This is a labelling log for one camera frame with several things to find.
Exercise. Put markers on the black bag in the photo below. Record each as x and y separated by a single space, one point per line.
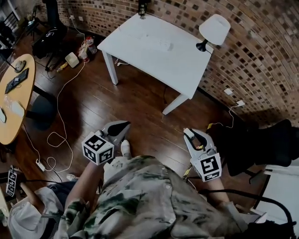
49 40

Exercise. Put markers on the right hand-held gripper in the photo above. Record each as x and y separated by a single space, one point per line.
209 166

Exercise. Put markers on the camouflage shirt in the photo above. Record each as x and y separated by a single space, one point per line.
144 198

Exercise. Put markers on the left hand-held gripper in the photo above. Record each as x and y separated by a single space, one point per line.
98 149

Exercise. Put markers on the white table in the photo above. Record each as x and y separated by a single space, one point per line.
149 58

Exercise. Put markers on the black keyboard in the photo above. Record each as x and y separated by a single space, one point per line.
16 80

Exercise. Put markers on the white plastic jug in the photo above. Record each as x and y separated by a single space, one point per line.
71 59

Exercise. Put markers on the white side desk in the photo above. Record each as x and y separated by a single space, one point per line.
280 193

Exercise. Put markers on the person's left forearm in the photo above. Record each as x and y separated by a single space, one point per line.
81 184

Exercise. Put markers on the white cable connector plug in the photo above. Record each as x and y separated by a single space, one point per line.
40 164

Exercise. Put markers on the white shade table lamp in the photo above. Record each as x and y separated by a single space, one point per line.
215 28

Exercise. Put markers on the black pedestal table base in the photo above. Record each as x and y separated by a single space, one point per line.
44 112

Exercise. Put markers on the black office chair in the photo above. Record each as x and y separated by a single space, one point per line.
268 149

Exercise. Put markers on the white wall charger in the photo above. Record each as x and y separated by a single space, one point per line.
240 103

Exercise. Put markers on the dark speckled vase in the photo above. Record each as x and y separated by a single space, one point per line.
142 8

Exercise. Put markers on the clear plastic bottle red cap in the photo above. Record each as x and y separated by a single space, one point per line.
91 45

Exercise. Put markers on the person's white shoe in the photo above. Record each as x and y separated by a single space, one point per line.
125 146

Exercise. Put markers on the white flat device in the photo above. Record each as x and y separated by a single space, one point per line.
17 109

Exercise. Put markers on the yellow bottle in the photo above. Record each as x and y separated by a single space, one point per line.
61 67

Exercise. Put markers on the round wooden table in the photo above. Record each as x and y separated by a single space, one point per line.
14 98

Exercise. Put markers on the white wall socket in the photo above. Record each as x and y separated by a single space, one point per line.
228 91

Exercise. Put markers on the grey desk stand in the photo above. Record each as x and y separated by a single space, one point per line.
20 65

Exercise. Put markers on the person's right forearm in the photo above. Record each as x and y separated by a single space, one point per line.
217 189

